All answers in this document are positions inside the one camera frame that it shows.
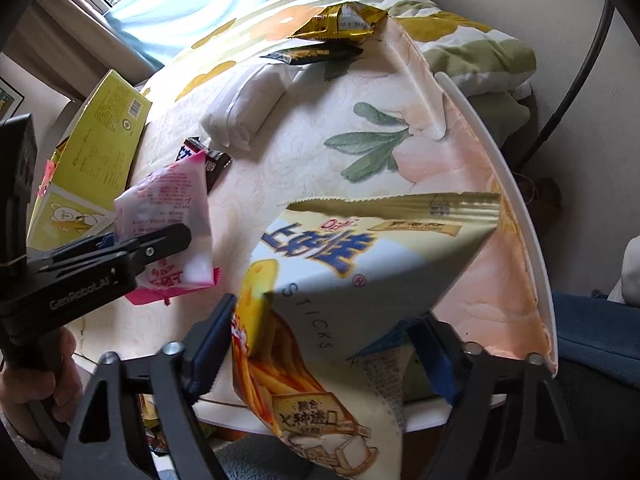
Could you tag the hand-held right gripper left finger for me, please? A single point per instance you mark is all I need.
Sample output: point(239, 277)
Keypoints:
point(210, 355)

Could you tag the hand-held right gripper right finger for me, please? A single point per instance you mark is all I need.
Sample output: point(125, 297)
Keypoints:
point(442, 365)

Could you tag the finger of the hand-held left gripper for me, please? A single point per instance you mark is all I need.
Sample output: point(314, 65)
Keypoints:
point(106, 241)
point(155, 245)

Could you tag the pink white snack packet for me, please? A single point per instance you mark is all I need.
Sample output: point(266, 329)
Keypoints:
point(170, 195)

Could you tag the yellow cardboard box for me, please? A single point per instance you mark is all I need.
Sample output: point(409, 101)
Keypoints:
point(95, 160)

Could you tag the orange white cheese stick packet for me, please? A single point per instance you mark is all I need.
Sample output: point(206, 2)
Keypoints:
point(325, 310)

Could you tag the person's left hand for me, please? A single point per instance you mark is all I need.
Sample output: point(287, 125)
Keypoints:
point(30, 390)

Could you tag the dark brown snack packet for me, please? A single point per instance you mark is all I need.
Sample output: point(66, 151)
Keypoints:
point(218, 164)

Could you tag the blue denim fabric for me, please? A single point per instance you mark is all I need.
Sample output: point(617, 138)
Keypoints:
point(595, 330)

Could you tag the brown curtain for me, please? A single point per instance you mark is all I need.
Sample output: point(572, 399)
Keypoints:
point(75, 50)

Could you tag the pale hanging clothes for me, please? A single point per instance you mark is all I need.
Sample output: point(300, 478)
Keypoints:
point(627, 270)

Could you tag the light blue window cloth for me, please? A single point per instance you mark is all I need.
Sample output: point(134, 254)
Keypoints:
point(200, 10)

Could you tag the black yellow snack packet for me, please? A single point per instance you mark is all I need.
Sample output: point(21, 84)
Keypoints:
point(320, 53)

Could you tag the gold snack packet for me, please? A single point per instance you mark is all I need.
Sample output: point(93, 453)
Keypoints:
point(335, 25)

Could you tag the black clothes rack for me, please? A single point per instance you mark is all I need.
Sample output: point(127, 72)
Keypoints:
point(580, 91)

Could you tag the floral striped blanket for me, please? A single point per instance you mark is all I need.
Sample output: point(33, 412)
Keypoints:
point(465, 45)

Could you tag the framed wall poster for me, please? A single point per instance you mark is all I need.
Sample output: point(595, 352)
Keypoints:
point(7, 100)

